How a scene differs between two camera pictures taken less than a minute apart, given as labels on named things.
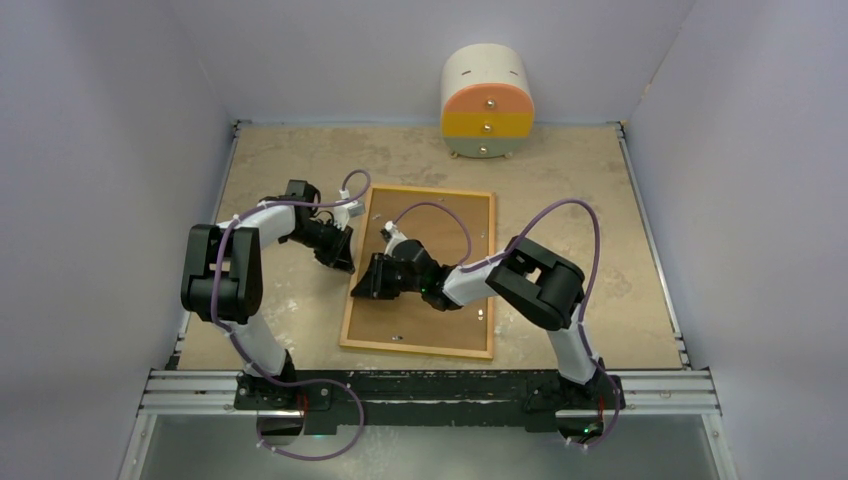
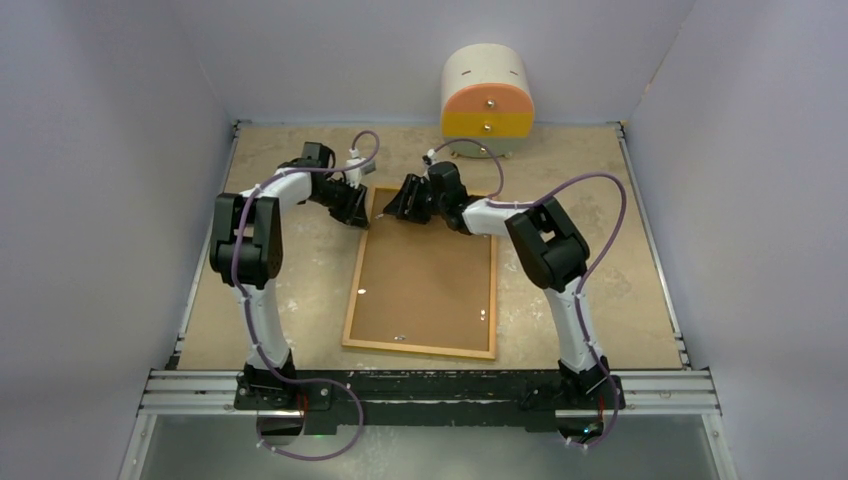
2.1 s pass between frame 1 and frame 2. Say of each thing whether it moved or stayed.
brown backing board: stayed
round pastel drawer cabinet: stayed
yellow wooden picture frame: stayed
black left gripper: moved
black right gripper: moved
